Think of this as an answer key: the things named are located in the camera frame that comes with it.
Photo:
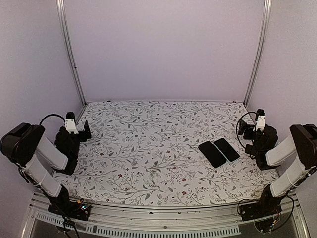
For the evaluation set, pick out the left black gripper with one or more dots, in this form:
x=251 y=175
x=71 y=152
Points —
x=84 y=137

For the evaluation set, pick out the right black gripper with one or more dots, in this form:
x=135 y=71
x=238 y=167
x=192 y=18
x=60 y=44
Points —
x=243 y=126

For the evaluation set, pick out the phone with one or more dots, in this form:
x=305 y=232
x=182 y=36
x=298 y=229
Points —
x=227 y=150

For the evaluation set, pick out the black phone case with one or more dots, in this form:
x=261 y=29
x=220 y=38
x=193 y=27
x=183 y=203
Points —
x=212 y=154

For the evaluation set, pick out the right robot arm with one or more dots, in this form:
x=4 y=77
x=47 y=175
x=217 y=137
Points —
x=270 y=154

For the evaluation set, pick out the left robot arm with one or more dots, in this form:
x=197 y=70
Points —
x=26 y=145

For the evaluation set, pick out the floral patterned table mat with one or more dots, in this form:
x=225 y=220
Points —
x=146 y=153

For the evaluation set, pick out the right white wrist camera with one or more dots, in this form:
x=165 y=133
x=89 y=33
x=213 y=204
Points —
x=260 y=120

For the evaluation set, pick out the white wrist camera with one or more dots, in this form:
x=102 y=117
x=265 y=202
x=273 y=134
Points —
x=70 y=123
x=260 y=120

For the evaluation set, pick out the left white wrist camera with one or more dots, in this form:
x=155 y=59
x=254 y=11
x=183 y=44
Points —
x=70 y=123

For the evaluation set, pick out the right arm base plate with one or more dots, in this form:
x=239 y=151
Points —
x=253 y=211

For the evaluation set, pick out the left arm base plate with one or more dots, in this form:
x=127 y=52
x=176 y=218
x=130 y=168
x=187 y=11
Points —
x=75 y=210

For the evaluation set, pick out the front aluminium rail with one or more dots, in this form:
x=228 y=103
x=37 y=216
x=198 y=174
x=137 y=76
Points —
x=107 y=220

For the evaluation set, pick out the left aluminium frame post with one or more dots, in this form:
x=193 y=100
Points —
x=67 y=41

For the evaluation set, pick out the aluminium frame post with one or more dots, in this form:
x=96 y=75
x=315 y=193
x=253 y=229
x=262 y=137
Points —
x=259 y=51
x=67 y=41

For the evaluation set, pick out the right aluminium frame post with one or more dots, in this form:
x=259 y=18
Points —
x=259 y=51

